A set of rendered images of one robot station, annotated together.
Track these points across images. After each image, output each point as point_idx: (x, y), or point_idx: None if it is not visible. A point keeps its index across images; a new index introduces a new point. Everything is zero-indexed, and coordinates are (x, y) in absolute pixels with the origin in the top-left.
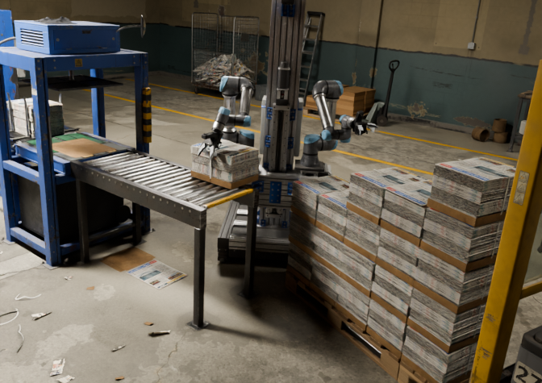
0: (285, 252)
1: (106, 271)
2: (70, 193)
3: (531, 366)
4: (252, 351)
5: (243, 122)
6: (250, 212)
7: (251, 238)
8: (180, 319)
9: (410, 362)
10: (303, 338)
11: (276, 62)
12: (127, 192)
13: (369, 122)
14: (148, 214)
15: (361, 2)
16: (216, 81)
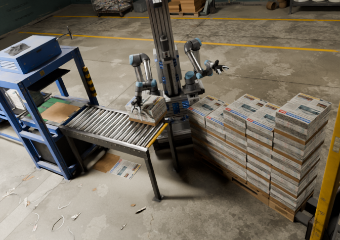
0: (189, 137)
1: (98, 174)
2: (64, 140)
3: None
4: (191, 208)
5: (151, 85)
6: (168, 133)
7: (172, 145)
8: (147, 197)
9: (274, 199)
10: (214, 191)
11: (157, 36)
12: (98, 142)
13: (223, 65)
14: None
15: None
16: (109, 7)
